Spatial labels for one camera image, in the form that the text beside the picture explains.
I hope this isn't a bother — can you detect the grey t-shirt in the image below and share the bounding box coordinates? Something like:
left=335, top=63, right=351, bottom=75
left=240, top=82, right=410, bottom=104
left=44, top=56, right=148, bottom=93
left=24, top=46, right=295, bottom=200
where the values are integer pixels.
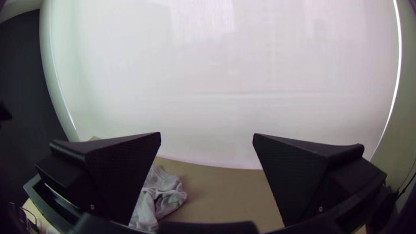
left=128, top=164, right=188, bottom=233

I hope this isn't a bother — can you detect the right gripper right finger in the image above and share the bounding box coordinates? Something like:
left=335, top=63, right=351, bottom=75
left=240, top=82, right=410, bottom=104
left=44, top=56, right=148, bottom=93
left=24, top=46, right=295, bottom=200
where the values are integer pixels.
left=252, top=133, right=388, bottom=227

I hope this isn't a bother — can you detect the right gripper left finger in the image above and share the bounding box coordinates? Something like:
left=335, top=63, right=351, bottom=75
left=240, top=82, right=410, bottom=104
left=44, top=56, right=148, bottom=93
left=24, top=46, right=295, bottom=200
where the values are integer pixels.
left=35, top=131, right=162, bottom=225

